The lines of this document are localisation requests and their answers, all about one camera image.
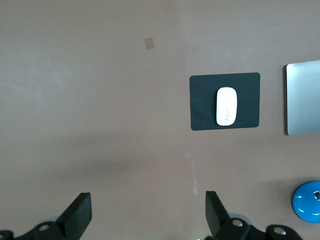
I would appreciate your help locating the white computer mouse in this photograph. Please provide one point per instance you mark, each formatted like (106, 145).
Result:
(226, 106)

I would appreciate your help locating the silver closed laptop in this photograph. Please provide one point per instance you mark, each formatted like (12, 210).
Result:
(303, 98)

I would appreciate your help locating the blue desk lamp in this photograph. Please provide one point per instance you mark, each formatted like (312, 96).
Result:
(306, 207)

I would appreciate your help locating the black mouse pad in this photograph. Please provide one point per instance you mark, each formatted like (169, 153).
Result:
(202, 105)

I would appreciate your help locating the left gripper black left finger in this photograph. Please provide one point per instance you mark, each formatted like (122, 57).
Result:
(75, 217)

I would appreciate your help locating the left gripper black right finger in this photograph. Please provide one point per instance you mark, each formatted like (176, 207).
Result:
(217, 215)

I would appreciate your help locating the small brown tape patch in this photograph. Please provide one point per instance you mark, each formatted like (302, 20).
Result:
(149, 43)

